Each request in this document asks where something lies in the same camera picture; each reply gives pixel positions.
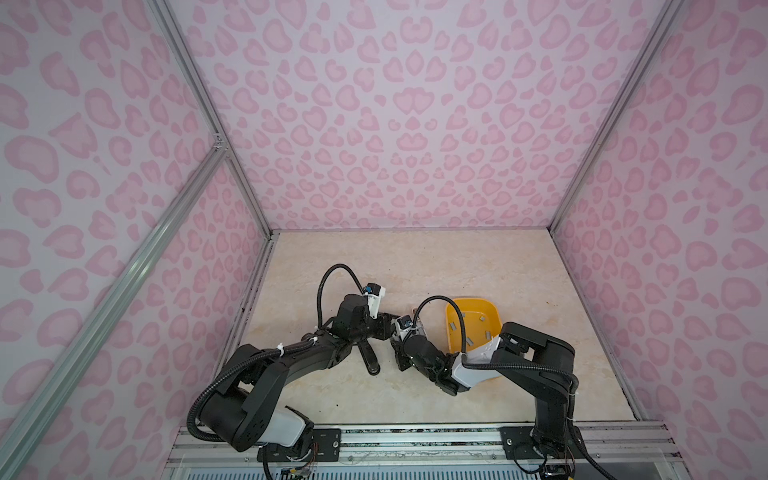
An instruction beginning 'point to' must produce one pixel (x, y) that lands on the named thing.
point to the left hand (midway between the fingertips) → (400, 315)
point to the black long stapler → (371, 362)
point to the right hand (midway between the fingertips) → (395, 340)
